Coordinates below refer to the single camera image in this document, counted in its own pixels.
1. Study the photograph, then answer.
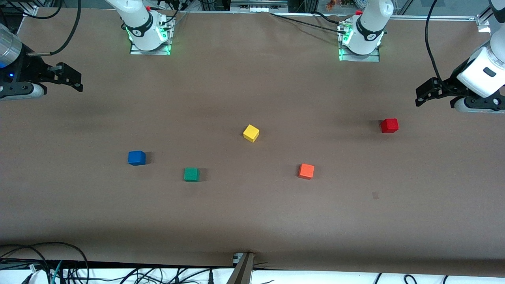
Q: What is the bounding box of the red wooden block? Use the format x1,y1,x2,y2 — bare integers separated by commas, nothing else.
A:
380,118,399,134

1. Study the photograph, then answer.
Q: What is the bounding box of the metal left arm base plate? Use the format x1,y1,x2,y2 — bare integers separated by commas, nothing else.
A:
338,22,382,62

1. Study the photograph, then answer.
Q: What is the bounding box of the black looping cable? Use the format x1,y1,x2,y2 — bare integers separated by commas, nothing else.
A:
0,241,90,284

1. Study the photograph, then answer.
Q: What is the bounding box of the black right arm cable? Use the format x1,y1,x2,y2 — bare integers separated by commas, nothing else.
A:
20,0,82,56

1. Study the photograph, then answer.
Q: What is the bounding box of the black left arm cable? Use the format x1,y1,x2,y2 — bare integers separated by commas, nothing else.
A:
425,0,454,91

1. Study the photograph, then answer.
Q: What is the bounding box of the yellow wooden block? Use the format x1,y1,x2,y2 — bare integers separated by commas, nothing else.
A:
243,124,260,143

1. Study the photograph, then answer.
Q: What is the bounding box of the aluminium frame rail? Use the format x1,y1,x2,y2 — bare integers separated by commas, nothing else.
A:
389,15,479,21

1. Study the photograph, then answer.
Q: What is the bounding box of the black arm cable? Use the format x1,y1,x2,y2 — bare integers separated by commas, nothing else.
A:
425,0,454,91
20,0,82,56

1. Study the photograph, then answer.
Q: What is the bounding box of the green cable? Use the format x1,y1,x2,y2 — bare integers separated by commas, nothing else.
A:
49,260,64,284

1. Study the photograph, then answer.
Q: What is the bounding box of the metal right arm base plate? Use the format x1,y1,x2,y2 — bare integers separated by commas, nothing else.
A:
129,16,174,56

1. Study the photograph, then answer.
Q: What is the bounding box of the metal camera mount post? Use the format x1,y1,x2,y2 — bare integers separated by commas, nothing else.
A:
226,252,255,284

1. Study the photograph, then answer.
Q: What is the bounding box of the silver metal box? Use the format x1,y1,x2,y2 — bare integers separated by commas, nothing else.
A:
230,0,289,13

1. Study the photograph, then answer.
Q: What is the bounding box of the black base cable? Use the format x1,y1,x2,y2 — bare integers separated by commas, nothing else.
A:
270,12,350,34

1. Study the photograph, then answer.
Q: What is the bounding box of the brown table mat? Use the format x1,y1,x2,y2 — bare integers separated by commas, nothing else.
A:
0,7,505,277

